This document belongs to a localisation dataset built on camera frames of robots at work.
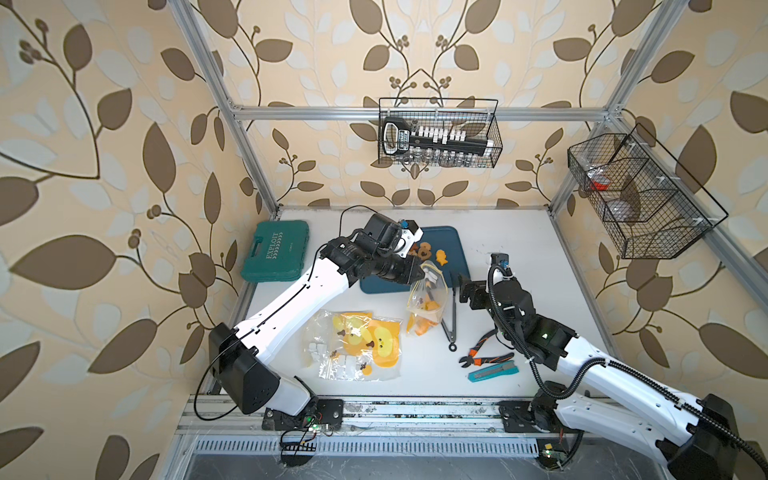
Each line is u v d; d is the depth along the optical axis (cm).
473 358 83
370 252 55
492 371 82
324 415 74
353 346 85
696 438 39
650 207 73
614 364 47
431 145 84
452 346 86
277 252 102
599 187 82
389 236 57
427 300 84
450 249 109
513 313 55
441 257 105
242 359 39
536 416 66
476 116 91
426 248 106
